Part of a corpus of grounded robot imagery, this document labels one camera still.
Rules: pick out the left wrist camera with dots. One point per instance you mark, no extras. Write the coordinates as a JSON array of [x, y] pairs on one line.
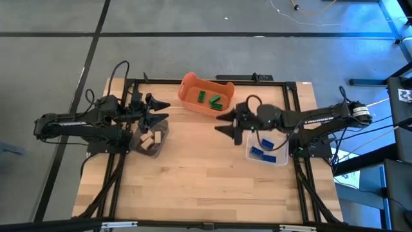
[[136, 100]]

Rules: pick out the metal cart frame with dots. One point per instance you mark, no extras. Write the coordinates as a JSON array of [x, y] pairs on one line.
[[391, 22]]

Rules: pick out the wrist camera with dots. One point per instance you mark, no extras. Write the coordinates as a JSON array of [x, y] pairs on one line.
[[136, 100], [245, 112]]

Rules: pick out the black white marker tag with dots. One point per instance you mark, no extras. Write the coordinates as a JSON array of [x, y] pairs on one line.
[[405, 95]]

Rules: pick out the black floor bar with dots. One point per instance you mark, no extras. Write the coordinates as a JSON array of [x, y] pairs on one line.
[[367, 82]]

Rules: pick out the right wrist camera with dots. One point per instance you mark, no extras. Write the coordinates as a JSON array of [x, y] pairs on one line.
[[245, 112]]

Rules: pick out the black panel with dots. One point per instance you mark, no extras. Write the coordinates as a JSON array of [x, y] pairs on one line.
[[399, 193], [399, 108]]

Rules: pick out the black crossbeam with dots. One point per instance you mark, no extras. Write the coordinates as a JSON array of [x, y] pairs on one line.
[[48, 227]]

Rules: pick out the smoky grey transparent bin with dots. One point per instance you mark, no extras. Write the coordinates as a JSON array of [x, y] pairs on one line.
[[161, 149]]

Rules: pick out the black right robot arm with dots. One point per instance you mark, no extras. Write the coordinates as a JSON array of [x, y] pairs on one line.
[[322, 117]]

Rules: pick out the silver metal bracket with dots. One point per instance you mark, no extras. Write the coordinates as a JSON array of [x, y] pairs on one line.
[[119, 224], [297, 228]]

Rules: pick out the black mounting bar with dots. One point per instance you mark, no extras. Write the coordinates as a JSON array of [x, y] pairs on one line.
[[244, 77]]

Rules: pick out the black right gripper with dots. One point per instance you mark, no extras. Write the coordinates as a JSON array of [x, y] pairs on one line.
[[268, 116]]

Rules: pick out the black diagonal bar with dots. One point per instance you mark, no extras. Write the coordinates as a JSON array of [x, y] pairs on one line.
[[363, 160]]

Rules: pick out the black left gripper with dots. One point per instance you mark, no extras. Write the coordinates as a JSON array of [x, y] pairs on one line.
[[112, 106]]

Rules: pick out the black aluminium table frame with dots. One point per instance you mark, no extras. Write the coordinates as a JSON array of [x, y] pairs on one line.
[[264, 83]]

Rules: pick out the orange plastic bin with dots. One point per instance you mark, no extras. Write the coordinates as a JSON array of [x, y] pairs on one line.
[[225, 93]]

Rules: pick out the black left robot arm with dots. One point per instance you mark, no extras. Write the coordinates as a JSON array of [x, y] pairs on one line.
[[80, 129]]

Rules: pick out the clear plastic bin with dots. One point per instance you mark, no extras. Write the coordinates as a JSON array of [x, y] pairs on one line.
[[280, 160]]

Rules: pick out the white printed paper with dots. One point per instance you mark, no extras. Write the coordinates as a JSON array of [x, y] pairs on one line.
[[349, 177]]

